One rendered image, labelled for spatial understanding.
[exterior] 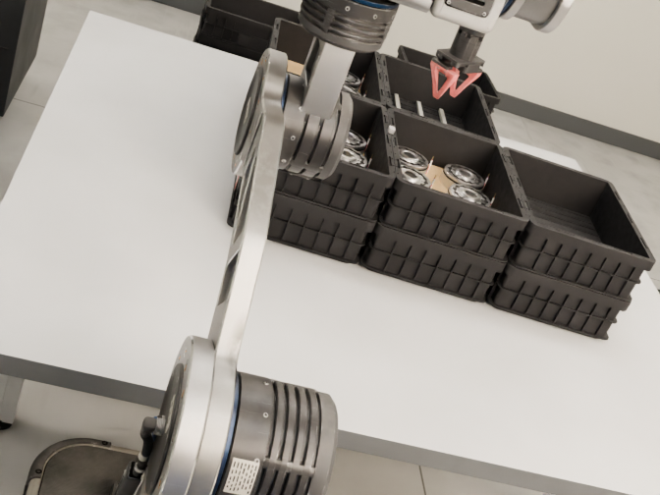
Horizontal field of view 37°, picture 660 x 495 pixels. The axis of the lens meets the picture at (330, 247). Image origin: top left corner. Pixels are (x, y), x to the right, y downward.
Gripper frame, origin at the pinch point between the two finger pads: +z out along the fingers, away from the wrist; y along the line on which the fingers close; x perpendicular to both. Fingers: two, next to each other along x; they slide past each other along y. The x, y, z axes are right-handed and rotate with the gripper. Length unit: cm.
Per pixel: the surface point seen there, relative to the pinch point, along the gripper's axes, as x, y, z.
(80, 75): -81, 32, 36
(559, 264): 37.7, -8.8, 21.5
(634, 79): -106, -372, 71
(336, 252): 4.7, 23.7, 34.3
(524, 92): -145, -328, 98
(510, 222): 28.0, 2.2, 14.9
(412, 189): 12.2, 17.5, 14.2
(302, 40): -60, -21, 18
